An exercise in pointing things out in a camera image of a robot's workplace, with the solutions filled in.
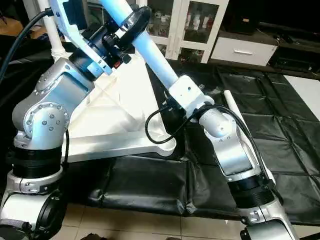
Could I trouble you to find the white plastic table top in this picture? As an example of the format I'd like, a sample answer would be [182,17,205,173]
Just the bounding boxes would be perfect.
[47,47,178,163]

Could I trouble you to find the white glass-door cabinet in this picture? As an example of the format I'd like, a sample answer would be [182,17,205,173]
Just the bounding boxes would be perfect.
[135,0,230,64]

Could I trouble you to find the black work mat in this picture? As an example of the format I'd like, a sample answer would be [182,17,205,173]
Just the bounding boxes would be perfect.
[0,32,320,226]

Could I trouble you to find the flat brown cardboard sheet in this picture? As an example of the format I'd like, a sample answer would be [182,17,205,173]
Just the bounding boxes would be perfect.
[0,19,36,37]

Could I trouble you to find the white drawer unit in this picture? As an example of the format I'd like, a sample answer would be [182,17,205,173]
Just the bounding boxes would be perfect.
[211,36,280,67]

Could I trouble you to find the white flat board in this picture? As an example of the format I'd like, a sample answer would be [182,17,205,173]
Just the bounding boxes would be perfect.
[282,74,320,121]

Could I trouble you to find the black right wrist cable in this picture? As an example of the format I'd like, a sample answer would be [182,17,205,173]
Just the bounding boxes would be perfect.
[144,102,268,178]

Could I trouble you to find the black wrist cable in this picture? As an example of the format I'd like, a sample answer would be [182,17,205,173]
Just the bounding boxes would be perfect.
[0,7,53,81]
[144,102,268,178]

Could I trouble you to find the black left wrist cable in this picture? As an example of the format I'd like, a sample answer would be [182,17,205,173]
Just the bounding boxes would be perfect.
[0,7,53,81]

